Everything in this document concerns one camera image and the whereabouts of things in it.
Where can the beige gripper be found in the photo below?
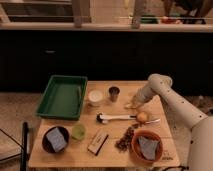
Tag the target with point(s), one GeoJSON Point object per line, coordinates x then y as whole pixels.
{"type": "Point", "coordinates": [135, 103]}

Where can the small yellow banana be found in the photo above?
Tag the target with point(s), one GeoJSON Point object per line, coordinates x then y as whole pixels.
{"type": "Point", "coordinates": [128, 106]}

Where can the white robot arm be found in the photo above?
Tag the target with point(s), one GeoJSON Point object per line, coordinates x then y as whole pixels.
{"type": "Point", "coordinates": [200, 156]}

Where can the small metal cup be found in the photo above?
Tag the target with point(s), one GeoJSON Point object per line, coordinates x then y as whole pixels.
{"type": "Point", "coordinates": [114, 93]}

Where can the white paper cup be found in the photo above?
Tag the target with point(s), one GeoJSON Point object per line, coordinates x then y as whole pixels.
{"type": "Point", "coordinates": [95, 97]}

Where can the green plastic cup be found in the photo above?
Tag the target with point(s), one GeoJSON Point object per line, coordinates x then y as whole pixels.
{"type": "Point", "coordinates": [78, 131]}

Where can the yellow apple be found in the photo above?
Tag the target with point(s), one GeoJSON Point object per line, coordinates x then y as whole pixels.
{"type": "Point", "coordinates": [142, 117]}

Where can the metal spoon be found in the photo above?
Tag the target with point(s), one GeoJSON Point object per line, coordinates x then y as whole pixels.
{"type": "Point", "coordinates": [153, 121]}

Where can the wooden table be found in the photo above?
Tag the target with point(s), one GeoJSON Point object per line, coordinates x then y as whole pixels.
{"type": "Point", "coordinates": [76, 155]}

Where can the orange bowl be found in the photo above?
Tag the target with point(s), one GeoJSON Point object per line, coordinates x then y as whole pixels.
{"type": "Point", "coordinates": [136, 148]}

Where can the brown grape bunch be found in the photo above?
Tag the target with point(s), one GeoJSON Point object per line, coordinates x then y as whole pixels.
{"type": "Point", "coordinates": [124, 142]}

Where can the grey cloth in orange bowl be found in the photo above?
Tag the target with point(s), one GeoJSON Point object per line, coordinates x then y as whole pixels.
{"type": "Point", "coordinates": [148, 147]}

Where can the black wooden block eraser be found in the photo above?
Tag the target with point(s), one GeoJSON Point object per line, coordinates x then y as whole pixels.
{"type": "Point", "coordinates": [97, 142]}

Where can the green plastic tray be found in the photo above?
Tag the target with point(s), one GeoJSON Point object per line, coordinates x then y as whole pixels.
{"type": "Point", "coordinates": [63, 97]}

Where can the grey cloth in black bowl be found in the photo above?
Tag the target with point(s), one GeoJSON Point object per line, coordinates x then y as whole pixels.
{"type": "Point", "coordinates": [56, 139]}

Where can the black bowl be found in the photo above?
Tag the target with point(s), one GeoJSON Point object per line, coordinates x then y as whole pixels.
{"type": "Point", "coordinates": [47, 145]}

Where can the black stand left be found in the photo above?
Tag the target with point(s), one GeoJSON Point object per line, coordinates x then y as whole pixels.
{"type": "Point", "coordinates": [24, 154]}

